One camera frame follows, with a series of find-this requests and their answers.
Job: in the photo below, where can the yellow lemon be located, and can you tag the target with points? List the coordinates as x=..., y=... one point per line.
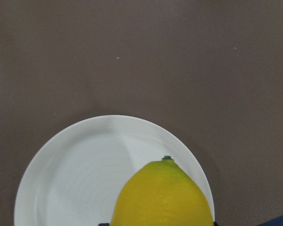
x=161, y=194

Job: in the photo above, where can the brown paper table cover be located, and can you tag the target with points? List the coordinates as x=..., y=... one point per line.
x=208, y=71

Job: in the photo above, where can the white plate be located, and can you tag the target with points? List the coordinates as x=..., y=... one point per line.
x=76, y=177

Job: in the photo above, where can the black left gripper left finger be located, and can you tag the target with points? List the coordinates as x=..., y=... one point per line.
x=104, y=224

